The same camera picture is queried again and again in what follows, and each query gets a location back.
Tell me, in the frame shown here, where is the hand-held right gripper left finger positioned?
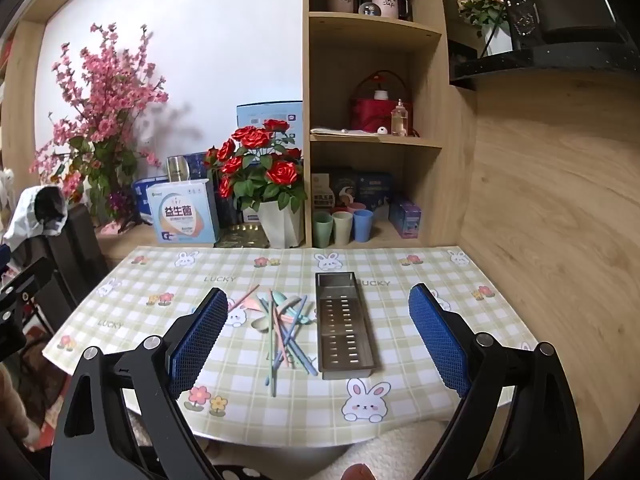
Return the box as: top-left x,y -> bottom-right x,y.
50,287 -> 231,480

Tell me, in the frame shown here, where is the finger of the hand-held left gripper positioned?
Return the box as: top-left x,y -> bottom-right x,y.
0,244 -> 53,311

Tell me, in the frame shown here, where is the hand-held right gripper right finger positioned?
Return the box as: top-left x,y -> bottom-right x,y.
407,282 -> 593,480

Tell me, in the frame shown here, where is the single green chopstick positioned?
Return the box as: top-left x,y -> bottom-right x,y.
268,289 -> 277,397

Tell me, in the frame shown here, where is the stainless steel utensil tray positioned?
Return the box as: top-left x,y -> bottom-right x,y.
315,272 -> 382,380

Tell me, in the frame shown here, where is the teal spoon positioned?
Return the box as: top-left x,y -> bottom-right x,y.
277,294 -> 302,322

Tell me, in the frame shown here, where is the black chair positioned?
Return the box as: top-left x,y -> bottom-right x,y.
25,205 -> 108,321

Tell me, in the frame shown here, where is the white cloth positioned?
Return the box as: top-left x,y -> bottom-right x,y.
2,185 -> 68,241

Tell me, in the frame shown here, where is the gold embossed tray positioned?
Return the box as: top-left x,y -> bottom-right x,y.
214,224 -> 271,248

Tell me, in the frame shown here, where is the checkered bunny print tablecloth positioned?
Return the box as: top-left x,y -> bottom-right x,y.
42,245 -> 538,448

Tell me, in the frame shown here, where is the purple box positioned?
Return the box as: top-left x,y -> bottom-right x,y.
389,199 -> 422,238

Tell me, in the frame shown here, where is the white and blue carton box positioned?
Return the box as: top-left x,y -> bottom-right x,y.
146,178 -> 221,247

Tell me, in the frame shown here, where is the dark blue tall box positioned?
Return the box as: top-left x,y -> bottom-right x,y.
215,190 -> 242,228

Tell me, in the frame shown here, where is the blue cup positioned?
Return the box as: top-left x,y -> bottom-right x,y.
353,209 -> 375,243

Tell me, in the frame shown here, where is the red rose plant white pot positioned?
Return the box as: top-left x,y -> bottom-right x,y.
204,119 -> 308,249

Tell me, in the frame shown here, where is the beige cup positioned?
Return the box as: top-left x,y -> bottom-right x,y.
332,211 -> 354,246

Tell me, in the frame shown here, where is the wooden shelf unit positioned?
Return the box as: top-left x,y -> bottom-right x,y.
302,0 -> 476,249

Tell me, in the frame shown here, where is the green cup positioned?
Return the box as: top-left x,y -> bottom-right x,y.
313,211 -> 334,247

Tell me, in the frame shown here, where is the dark blue printed box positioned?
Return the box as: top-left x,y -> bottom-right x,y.
332,170 -> 393,208

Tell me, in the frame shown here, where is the metal cup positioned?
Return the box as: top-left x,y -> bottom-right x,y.
166,156 -> 191,182

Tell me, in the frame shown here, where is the pink artificial blossom plant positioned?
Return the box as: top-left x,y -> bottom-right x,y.
30,22 -> 171,226

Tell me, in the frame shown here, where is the beige packet box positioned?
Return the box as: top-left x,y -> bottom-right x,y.
312,174 -> 335,211

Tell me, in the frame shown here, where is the clear perfume bottle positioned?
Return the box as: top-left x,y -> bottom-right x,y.
391,99 -> 408,137

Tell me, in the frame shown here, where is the stack of papers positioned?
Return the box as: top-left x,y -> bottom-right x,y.
310,127 -> 381,137

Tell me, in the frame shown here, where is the light blue flat box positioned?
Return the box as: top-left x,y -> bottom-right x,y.
236,101 -> 304,146

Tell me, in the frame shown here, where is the red basket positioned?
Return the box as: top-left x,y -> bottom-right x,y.
348,71 -> 413,136

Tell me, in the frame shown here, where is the black speckled shelf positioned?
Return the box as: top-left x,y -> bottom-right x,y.
447,42 -> 640,91

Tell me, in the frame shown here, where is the pink rose plant white pot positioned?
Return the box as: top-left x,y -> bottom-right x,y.
457,0 -> 521,56

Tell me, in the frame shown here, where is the black appliance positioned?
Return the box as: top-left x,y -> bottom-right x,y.
507,0 -> 636,51

